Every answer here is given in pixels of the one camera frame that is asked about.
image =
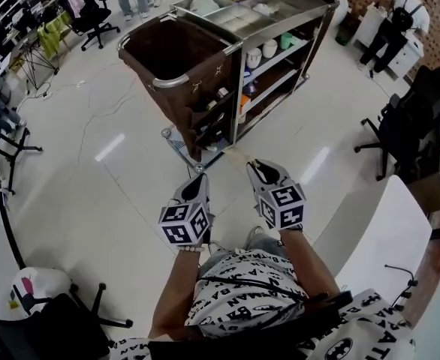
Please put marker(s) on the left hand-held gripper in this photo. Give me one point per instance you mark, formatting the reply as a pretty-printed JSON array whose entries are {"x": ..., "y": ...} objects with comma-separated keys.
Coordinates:
[{"x": 184, "y": 223}]

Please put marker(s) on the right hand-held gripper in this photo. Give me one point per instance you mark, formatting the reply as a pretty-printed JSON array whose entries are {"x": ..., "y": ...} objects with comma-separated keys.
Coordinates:
[{"x": 284, "y": 204}]

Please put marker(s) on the person's left forearm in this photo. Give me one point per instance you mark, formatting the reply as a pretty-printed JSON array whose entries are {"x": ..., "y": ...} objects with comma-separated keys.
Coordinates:
[{"x": 175, "y": 294}]

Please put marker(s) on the person's right forearm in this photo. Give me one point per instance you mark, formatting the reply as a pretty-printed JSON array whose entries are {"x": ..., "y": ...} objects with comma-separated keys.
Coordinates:
[{"x": 310, "y": 264}]

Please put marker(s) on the brown laundry bag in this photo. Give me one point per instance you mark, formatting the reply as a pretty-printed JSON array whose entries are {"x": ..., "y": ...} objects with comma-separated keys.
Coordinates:
[{"x": 175, "y": 99}]

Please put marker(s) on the steel housekeeping cart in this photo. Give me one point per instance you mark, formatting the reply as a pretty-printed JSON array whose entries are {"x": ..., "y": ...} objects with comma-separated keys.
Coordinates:
[{"x": 306, "y": 2}]

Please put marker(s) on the black wristband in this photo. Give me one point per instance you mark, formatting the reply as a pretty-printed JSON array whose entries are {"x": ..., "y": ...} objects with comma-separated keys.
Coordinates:
[{"x": 290, "y": 227}]

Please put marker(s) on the person's left white sneaker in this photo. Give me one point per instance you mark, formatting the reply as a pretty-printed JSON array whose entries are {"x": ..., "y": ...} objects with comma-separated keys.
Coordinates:
[{"x": 216, "y": 246}]

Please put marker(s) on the person's blue jeans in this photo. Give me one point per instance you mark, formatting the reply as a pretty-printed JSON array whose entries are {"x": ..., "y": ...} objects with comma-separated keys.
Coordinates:
[{"x": 220, "y": 257}]

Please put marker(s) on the orange box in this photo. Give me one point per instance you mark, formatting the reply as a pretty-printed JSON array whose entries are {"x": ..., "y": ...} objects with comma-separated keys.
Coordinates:
[{"x": 246, "y": 100}]

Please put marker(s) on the small beige roll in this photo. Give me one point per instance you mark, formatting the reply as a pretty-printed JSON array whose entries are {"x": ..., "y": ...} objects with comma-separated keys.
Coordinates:
[{"x": 210, "y": 104}]

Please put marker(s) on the grey tape roll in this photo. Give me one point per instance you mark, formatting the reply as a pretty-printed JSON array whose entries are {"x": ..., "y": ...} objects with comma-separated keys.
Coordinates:
[{"x": 222, "y": 92}]

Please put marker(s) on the blue white box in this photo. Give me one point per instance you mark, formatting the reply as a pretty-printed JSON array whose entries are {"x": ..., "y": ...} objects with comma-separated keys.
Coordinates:
[{"x": 249, "y": 78}]

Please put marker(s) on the person's white printed shirt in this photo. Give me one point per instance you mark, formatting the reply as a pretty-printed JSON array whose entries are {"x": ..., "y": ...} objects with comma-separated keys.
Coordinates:
[{"x": 250, "y": 298}]

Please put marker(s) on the white cup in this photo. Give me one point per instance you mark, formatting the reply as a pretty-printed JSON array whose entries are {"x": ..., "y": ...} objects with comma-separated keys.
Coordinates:
[
  {"x": 254, "y": 57},
  {"x": 270, "y": 48}
]

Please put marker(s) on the white table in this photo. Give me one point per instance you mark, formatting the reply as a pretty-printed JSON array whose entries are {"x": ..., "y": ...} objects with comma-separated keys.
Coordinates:
[{"x": 385, "y": 238}]

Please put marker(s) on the green cup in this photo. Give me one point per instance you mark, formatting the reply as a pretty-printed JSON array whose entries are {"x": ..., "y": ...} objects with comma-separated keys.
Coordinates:
[{"x": 287, "y": 40}]

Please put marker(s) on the black office chair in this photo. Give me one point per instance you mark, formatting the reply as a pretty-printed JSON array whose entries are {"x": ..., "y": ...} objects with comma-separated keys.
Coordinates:
[
  {"x": 415, "y": 122},
  {"x": 94, "y": 17},
  {"x": 43, "y": 332}
]

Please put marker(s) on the brown wooden cabinet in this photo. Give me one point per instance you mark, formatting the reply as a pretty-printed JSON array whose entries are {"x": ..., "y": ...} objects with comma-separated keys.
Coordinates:
[{"x": 430, "y": 189}]

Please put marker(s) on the white folded cloth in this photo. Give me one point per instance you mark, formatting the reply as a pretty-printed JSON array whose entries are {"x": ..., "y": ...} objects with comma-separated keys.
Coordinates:
[{"x": 267, "y": 9}]

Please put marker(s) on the white bag pink print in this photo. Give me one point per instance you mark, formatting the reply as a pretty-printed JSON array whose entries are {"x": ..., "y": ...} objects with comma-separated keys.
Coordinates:
[{"x": 43, "y": 287}]

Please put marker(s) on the white power strip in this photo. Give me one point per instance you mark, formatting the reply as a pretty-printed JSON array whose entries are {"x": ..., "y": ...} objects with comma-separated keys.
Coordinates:
[{"x": 46, "y": 96}]

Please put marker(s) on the white round bin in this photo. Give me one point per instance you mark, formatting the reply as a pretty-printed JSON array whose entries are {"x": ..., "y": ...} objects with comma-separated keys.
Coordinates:
[{"x": 341, "y": 9}]

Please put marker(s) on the black curved floor strip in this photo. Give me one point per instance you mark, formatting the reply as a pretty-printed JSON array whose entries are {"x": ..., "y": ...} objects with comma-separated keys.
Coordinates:
[{"x": 8, "y": 219}]

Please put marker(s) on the white low cabinet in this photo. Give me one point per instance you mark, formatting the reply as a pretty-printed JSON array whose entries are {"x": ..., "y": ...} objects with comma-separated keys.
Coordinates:
[{"x": 413, "y": 53}]

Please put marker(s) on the black tripod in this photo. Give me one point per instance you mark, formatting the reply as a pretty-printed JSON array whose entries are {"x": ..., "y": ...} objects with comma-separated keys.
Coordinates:
[{"x": 36, "y": 66}]

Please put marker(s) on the yellow-green table cloth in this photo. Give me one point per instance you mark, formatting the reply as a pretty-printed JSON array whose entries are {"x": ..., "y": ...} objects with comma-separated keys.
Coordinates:
[{"x": 53, "y": 36}]

